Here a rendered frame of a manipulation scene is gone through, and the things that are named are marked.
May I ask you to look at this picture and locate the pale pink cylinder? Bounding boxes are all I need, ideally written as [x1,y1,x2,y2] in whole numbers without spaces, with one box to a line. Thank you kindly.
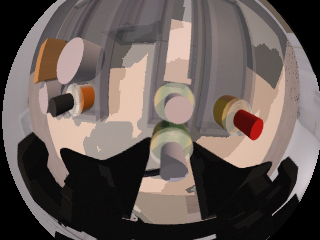
[56,37,100,84]
[39,79,60,115]

